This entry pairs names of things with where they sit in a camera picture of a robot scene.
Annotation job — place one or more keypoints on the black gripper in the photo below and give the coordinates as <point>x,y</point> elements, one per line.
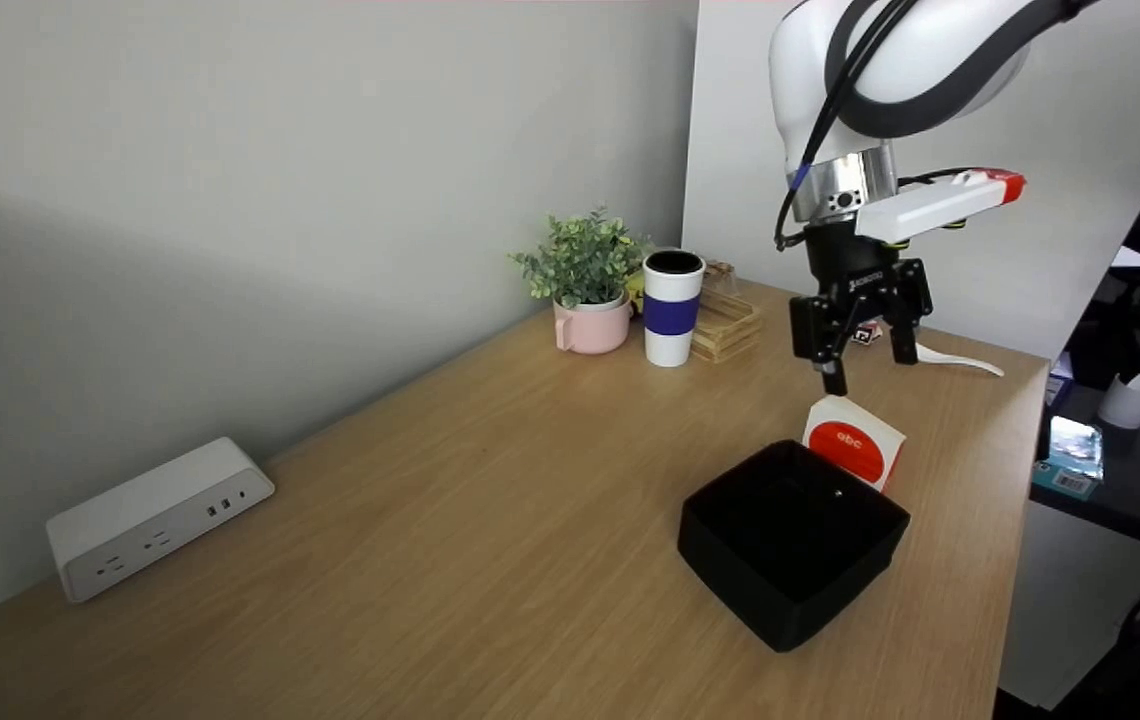
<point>852,287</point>

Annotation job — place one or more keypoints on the white book with red circle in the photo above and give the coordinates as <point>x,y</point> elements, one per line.
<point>848,444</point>

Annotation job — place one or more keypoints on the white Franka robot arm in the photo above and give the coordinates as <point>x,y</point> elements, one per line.
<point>914,62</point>

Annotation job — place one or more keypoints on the black fabric box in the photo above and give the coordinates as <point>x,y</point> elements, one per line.
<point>783,552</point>

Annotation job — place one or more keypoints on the white power strip box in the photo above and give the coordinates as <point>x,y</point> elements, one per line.
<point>149,513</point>

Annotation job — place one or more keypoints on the white ceramic spoon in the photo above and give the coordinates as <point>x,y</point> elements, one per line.
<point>963,363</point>

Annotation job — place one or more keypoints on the stack of wooden coasters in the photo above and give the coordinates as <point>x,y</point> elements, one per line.
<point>724,324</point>

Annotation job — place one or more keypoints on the white cup with blue band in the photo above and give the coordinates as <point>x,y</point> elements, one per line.
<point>670,313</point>

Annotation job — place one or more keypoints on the teal glossy card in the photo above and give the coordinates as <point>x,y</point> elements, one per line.
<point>1075,456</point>

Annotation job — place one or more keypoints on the white paper cup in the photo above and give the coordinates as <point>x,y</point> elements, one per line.
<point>1130,403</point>

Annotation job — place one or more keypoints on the pink plant pot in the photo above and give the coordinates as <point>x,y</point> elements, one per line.
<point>592,324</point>

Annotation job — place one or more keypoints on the green artificial plant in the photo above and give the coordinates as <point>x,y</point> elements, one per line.
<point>582,257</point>

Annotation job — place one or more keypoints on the black chair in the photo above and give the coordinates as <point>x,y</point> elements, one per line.
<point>1130,663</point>

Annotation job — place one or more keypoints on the white wrist camera red tip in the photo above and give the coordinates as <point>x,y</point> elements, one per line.
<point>928,206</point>

